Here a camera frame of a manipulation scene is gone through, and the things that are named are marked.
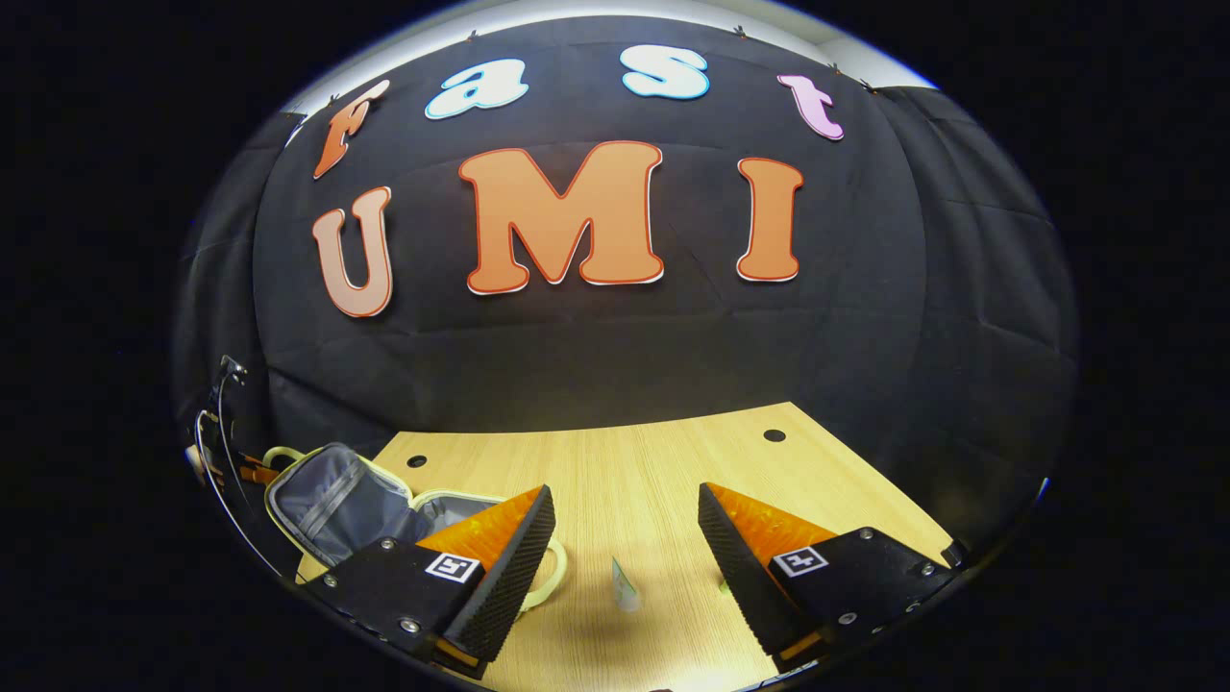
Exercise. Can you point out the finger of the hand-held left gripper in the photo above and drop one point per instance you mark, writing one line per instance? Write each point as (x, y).
(259, 473)

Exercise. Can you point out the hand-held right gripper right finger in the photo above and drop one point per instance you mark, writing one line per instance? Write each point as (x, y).
(740, 577)

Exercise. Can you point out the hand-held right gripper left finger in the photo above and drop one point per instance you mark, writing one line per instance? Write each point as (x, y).
(514, 577)

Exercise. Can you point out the pale yellow suitcase bag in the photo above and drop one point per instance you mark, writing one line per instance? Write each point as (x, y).
(336, 505)

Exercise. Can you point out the white tube with printed label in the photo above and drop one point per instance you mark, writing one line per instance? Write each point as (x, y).
(626, 588)

